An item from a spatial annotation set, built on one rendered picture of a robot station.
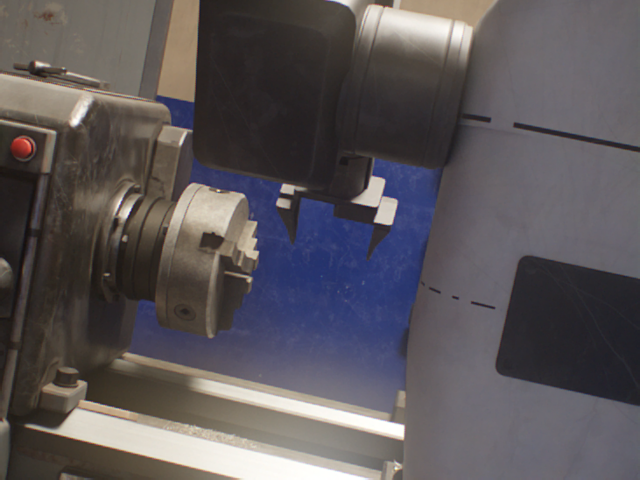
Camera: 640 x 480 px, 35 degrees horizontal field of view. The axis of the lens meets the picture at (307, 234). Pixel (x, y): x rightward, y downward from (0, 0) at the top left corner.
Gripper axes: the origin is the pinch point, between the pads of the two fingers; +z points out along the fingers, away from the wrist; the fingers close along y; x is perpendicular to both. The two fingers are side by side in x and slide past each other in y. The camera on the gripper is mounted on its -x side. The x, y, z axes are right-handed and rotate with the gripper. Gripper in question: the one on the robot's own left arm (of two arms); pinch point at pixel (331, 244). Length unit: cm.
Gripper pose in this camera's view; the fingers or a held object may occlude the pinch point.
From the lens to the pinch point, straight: 127.8
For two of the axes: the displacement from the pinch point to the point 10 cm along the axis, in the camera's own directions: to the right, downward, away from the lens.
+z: -1.1, 8.0, 5.9
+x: -2.1, 5.6, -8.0
